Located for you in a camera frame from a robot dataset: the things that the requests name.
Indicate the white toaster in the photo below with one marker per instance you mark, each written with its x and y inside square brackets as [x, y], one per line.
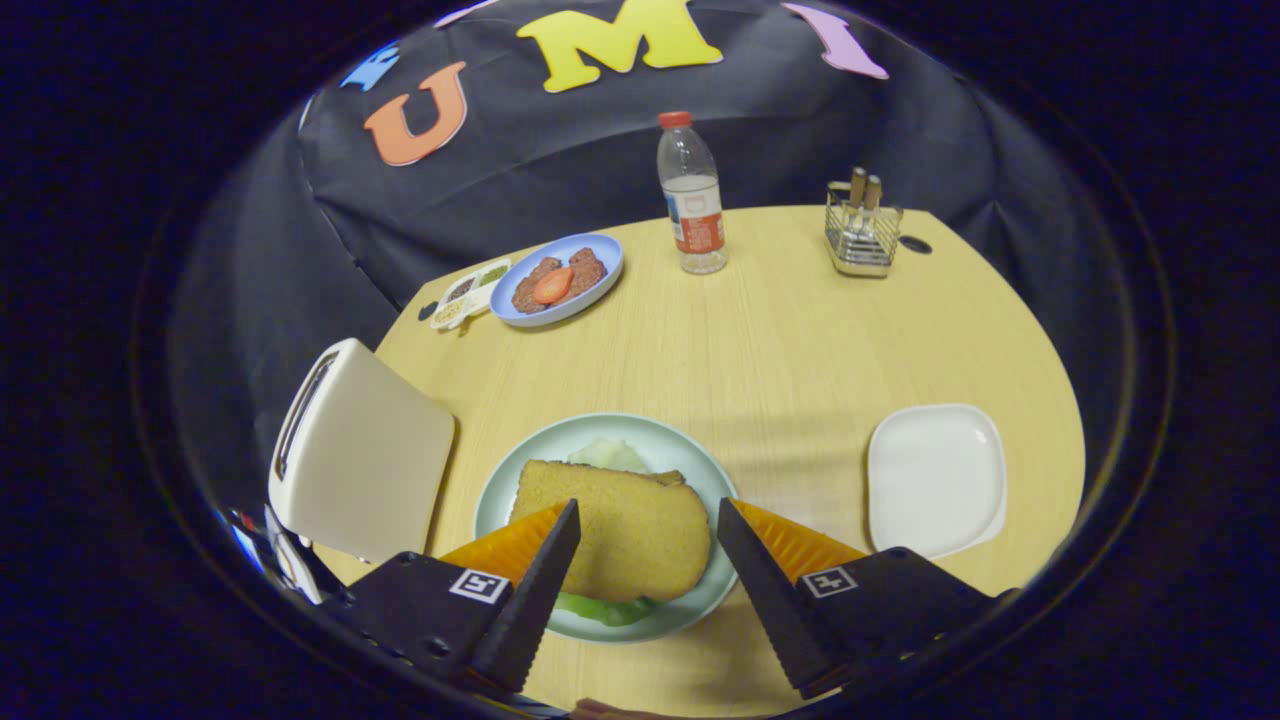
[370, 460]

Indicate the white square plate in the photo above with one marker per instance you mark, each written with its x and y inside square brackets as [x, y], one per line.
[935, 480]

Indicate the blue round plate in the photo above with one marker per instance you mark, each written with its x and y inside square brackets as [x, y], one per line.
[606, 262]

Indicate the clear plastic water bottle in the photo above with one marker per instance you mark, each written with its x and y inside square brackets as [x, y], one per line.
[695, 220]

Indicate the white divided spice tray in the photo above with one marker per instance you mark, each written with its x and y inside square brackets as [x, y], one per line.
[478, 293]

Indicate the brown toast slice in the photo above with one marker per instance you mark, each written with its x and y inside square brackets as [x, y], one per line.
[630, 530]

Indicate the brown meat patty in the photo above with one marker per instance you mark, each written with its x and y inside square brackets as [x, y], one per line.
[588, 268]
[528, 295]

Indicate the red tomato slice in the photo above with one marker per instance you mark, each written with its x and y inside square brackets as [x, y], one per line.
[552, 286]

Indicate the pale green round plate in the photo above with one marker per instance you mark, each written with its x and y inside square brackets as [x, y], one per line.
[500, 500]

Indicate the green lettuce leaf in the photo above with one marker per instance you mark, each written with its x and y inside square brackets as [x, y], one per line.
[605, 610]

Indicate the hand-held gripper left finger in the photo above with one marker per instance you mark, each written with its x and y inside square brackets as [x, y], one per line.
[530, 610]

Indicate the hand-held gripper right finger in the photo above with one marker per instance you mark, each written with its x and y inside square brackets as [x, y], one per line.
[770, 600]

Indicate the black backdrop cloth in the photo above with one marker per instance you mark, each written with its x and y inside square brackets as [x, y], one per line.
[560, 170]

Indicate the crusted bread slice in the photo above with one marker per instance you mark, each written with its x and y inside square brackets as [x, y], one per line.
[672, 477]

